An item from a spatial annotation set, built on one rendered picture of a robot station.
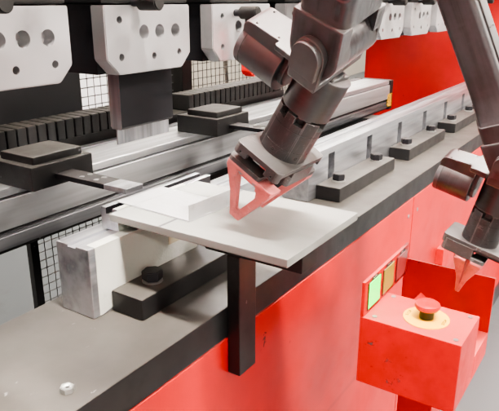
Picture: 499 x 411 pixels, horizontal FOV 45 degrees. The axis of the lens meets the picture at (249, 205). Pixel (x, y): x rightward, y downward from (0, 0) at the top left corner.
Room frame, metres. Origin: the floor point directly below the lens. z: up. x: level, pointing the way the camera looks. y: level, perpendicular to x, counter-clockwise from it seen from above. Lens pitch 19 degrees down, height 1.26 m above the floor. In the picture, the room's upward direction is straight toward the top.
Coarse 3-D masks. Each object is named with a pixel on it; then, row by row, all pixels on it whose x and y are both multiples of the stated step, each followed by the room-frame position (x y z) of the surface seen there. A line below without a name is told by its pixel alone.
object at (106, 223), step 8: (184, 176) 0.90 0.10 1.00; (192, 176) 0.91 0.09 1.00; (200, 176) 0.90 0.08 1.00; (208, 176) 0.91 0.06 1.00; (168, 184) 0.86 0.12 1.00; (176, 184) 0.88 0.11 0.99; (120, 200) 0.79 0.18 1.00; (104, 208) 0.76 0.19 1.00; (112, 208) 0.77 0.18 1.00; (104, 216) 0.76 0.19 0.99; (104, 224) 0.76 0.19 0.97; (112, 224) 0.75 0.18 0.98
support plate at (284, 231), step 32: (192, 192) 0.82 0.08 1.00; (128, 224) 0.71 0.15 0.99; (160, 224) 0.69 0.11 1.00; (192, 224) 0.69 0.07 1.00; (224, 224) 0.69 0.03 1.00; (256, 224) 0.69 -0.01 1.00; (288, 224) 0.69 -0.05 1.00; (320, 224) 0.69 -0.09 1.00; (256, 256) 0.61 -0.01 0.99; (288, 256) 0.59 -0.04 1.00
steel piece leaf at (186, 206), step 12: (168, 192) 0.81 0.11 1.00; (180, 192) 0.81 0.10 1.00; (228, 192) 0.76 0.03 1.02; (144, 204) 0.76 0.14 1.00; (156, 204) 0.76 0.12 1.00; (168, 204) 0.76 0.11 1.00; (180, 204) 0.76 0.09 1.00; (192, 204) 0.70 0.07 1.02; (204, 204) 0.72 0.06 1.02; (216, 204) 0.74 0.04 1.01; (228, 204) 0.76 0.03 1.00; (180, 216) 0.71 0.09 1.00; (192, 216) 0.70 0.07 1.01
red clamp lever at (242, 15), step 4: (240, 8) 0.91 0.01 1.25; (244, 8) 0.90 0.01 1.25; (248, 8) 0.90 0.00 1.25; (252, 8) 0.89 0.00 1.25; (256, 8) 0.89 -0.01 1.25; (236, 12) 0.91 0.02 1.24; (240, 12) 0.90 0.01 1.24; (244, 12) 0.90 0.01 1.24; (248, 12) 0.90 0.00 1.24; (252, 12) 0.89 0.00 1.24; (256, 12) 0.89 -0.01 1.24; (240, 16) 0.91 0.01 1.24; (244, 16) 0.90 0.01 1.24; (248, 16) 0.90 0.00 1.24; (252, 16) 0.89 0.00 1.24; (244, 68) 0.90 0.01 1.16; (244, 72) 0.90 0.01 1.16; (248, 72) 0.90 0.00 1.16; (252, 76) 0.90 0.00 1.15
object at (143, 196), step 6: (144, 192) 0.81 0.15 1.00; (150, 192) 0.81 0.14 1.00; (156, 192) 0.81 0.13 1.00; (162, 192) 0.81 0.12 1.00; (126, 198) 0.79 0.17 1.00; (132, 198) 0.79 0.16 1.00; (138, 198) 0.79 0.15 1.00; (144, 198) 0.79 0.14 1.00; (150, 198) 0.79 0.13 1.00; (126, 204) 0.76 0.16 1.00; (132, 204) 0.76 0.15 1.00
